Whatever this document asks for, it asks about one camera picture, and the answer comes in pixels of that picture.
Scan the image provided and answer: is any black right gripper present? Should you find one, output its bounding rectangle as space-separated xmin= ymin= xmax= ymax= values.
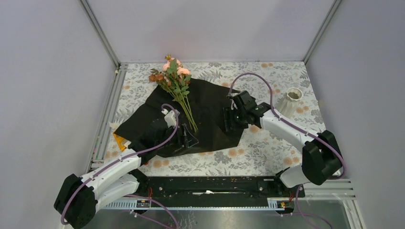
xmin=222 ymin=106 xmax=249 ymax=132

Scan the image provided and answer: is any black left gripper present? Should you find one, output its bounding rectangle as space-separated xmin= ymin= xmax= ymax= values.
xmin=155 ymin=123 xmax=198 ymax=149

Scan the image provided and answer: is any black wrapping paper sheet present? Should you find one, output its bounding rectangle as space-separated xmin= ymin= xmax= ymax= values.
xmin=114 ymin=79 xmax=244 ymax=157

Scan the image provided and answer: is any peach flower bouquet black wrap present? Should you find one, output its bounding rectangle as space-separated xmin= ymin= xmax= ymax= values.
xmin=149 ymin=54 xmax=198 ymax=132

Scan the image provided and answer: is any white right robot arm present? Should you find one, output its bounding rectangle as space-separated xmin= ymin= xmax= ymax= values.
xmin=224 ymin=91 xmax=343 ymax=197

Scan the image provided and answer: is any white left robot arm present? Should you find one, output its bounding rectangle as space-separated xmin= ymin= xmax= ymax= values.
xmin=54 ymin=119 xmax=199 ymax=229

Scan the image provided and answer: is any white ribbed ceramic vase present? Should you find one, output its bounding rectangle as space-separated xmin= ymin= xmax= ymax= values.
xmin=276 ymin=87 xmax=303 ymax=118

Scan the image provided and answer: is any orange toy block cart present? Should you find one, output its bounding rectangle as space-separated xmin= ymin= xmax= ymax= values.
xmin=113 ymin=133 xmax=131 ymax=151

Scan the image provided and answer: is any aluminium frame rail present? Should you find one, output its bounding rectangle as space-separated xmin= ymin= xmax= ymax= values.
xmin=79 ymin=0 xmax=121 ymax=69

